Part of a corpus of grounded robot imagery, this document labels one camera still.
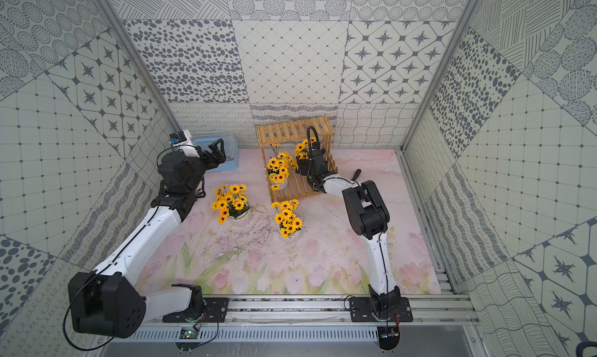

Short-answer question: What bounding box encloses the sunflower pot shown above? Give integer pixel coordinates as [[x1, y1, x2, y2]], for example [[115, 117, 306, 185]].
[[266, 151, 296, 191], [211, 184, 250, 224], [295, 137, 317, 161], [271, 199, 303, 239]]

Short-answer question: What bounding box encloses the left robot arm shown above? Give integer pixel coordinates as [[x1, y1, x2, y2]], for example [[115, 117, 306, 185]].
[[65, 131, 226, 338]]

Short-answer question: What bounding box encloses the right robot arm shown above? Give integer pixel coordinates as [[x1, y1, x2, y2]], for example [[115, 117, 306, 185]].
[[297, 143, 401, 319]]

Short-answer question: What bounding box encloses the blue plastic tool box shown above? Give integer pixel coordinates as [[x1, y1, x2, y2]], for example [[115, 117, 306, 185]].
[[192, 133, 239, 173]]

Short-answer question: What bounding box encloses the wooden two-tier shelf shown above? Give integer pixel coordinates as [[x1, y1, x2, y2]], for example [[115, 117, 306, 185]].
[[257, 116, 338, 202]]

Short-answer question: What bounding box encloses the floral table mat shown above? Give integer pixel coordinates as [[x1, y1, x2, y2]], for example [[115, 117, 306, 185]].
[[136, 149, 442, 295]]

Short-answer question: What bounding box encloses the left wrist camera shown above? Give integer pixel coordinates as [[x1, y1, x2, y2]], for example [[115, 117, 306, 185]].
[[169, 130, 200, 158]]

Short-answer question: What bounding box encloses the black handled screwdriver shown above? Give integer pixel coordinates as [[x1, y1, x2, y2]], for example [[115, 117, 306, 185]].
[[351, 169, 362, 181]]

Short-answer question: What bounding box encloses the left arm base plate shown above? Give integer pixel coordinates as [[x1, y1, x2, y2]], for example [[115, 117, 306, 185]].
[[162, 297, 229, 324]]

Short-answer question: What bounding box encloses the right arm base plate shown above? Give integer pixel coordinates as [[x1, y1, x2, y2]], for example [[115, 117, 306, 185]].
[[345, 296, 414, 323]]

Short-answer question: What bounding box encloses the aluminium rail frame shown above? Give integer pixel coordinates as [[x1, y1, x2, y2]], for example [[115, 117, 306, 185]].
[[125, 268, 481, 328]]

